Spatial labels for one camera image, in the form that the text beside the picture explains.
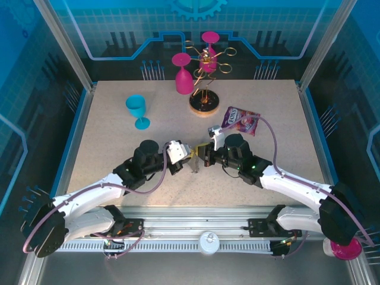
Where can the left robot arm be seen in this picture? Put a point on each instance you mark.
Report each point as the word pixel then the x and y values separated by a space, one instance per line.
pixel 89 193

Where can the pink plastic goblet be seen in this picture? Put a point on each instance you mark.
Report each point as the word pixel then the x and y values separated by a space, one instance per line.
pixel 183 81
pixel 210 37

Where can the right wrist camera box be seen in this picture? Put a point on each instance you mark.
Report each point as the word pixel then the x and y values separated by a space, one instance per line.
pixel 218 136

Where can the cyan plastic goblet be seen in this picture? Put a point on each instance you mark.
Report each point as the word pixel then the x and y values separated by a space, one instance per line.
pixel 136 107

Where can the purple candy bag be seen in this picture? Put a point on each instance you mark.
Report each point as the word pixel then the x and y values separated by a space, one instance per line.
pixel 240 118

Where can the aluminium frame post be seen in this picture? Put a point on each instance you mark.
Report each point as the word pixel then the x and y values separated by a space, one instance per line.
pixel 326 44
pixel 63 44

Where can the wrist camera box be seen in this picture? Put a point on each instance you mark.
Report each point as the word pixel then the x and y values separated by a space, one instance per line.
pixel 218 136
pixel 176 151

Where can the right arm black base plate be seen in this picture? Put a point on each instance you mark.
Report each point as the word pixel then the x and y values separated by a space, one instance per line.
pixel 258 227

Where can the aluminium mounting rail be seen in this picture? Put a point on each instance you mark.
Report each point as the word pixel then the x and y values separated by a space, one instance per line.
pixel 193 218

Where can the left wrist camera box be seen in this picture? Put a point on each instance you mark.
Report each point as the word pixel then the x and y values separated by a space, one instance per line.
pixel 176 151

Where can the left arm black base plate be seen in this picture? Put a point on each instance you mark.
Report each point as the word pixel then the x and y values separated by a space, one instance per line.
pixel 130 227

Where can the white round cap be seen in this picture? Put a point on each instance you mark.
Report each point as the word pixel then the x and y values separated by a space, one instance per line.
pixel 209 246

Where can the pink and white plastic cup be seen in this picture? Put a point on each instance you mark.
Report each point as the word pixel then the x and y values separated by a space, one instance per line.
pixel 345 252

